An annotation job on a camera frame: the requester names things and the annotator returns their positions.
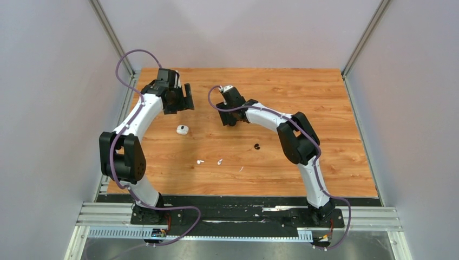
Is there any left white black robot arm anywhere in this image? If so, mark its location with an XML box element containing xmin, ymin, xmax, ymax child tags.
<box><xmin>99</xmin><ymin>68</ymin><xmax>194</xmax><ymax>224</ymax></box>

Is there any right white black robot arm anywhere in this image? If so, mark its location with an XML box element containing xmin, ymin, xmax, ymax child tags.
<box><xmin>214</xmin><ymin>86</ymin><xmax>335</xmax><ymax>226</ymax></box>

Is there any white earbud charging case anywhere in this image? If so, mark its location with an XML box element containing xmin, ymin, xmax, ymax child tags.
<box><xmin>176</xmin><ymin>125</ymin><xmax>189</xmax><ymax>135</ymax></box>

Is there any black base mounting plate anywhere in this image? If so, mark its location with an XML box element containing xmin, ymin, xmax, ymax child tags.
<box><xmin>98</xmin><ymin>194</ymin><xmax>381</xmax><ymax>238</ymax></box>

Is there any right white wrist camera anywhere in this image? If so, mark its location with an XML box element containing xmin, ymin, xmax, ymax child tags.
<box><xmin>219</xmin><ymin>85</ymin><xmax>234</xmax><ymax>94</ymax></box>

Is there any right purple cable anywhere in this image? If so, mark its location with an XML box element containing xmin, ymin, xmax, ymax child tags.
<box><xmin>207</xmin><ymin>85</ymin><xmax>352</xmax><ymax>251</ymax></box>

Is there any purple cable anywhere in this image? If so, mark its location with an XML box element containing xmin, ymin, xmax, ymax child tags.
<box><xmin>109</xmin><ymin>49</ymin><xmax>201</xmax><ymax>248</ymax></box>
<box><xmin>207</xmin><ymin>85</ymin><xmax>352</xmax><ymax>251</ymax></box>

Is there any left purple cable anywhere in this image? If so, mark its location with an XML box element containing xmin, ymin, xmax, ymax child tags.
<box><xmin>109</xmin><ymin>49</ymin><xmax>201</xmax><ymax>248</ymax></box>

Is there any left aluminium corner post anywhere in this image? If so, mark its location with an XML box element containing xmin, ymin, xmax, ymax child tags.
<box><xmin>88</xmin><ymin>0</ymin><xmax>125</xmax><ymax>58</ymax></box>

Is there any aluminium corner post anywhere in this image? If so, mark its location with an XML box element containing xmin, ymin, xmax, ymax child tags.
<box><xmin>88</xmin><ymin>0</ymin><xmax>125</xmax><ymax>58</ymax></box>
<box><xmin>341</xmin><ymin>0</ymin><xmax>392</xmax><ymax>79</ymax></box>

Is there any white slotted cable duct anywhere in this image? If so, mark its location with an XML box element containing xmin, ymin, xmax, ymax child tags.
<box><xmin>88</xmin><ymin>226</ymin><xmax>313</xmax><ymax>243</ymax></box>

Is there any aluminium frame rail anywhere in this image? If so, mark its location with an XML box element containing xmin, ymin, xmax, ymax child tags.
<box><xmin>76</xmin><ymin>203</ymin><xmax>403</xmax><ymax>232</ymax></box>

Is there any right aluminium corner post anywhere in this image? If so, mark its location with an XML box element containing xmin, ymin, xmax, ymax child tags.
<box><xmin>341</xmin><ymin>0</ymin><xmax>392</xmax><ymax>79</ymax></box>

